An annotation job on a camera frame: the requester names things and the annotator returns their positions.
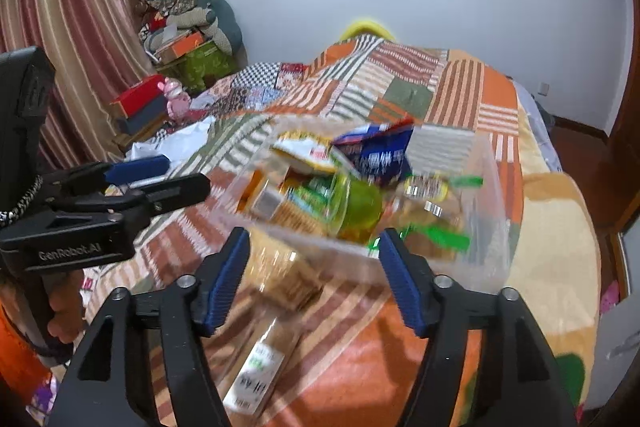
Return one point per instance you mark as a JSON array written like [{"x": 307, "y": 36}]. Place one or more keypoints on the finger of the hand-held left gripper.
[
  {"x": 137, "y": 168},
  {"x": 175, "y": 194}
]

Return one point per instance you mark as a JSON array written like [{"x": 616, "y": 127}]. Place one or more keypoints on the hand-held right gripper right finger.
[{"x": 402, "y": 289}]

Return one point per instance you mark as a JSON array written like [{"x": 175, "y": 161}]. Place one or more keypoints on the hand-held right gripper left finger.
[{"x": 225, "y": 279}]

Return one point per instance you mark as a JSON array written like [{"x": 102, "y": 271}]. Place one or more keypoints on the clear plastic container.
[{"x": 450, "y": 257}]

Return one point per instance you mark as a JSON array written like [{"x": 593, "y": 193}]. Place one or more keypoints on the clear bag green label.
[{"x": 440, "y": 212}]

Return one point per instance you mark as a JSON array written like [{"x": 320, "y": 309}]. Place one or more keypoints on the green snack packet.
[{"x": 357, "y": 207}]

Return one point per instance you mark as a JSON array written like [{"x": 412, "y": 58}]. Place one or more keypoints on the yellow snack packet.
[{"x": 305, "y": 152}]

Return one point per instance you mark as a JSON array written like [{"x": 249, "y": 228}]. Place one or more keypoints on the blue snack bag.
[{"x": 375, "y": 154}]

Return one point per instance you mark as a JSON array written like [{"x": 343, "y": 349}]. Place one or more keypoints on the person's left forearm orange sleeve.
[{"x": 20, "y": 357}]

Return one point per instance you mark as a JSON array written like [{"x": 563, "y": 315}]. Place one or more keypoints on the person's left hand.
[{"x": 65, "y": 299}]

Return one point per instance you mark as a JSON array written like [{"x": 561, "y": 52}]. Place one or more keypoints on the white plastic bag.
[{"x": 175, "y": 142}]

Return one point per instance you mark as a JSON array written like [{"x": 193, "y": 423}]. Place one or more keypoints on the dark grey box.
[{"x": 145, "y": 117}]

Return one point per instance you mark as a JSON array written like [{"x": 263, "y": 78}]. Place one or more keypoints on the red box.
[{"x": 137, "y": 97}]

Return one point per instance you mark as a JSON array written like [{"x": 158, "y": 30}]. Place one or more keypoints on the pink rabbit toy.
[{"x": 175, "y": 102}]

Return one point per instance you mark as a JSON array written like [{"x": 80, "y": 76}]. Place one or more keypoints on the green patterned box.
[{"x": 205, "y": 67}]

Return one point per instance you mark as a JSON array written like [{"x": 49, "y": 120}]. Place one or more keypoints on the orange box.
[{"x": 180, "y": 46}]

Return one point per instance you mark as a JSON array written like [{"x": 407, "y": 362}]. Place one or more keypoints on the checkered floral quilt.
[{"x": 260, "y": 87}]

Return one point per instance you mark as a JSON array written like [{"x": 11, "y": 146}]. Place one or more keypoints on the striped curtain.
[{"x": 70, "y": 22}]

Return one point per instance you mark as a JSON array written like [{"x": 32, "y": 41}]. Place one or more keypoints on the pile of pillows and clothes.
[{"x": 195, "y": 14}]

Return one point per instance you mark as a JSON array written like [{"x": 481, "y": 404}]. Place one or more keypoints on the grey cloth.
[{"x": 615, "y": 357}]

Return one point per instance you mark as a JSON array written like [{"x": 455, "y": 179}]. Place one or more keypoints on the yellow hoop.
[{"x": 365, "y": 28}]

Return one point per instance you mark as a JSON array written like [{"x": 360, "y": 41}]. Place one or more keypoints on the wooden door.
[{"x": 622, "y": 147}]

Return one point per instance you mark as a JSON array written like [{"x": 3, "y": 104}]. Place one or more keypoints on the wall socket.
[{"x": 543, "y": 88}]

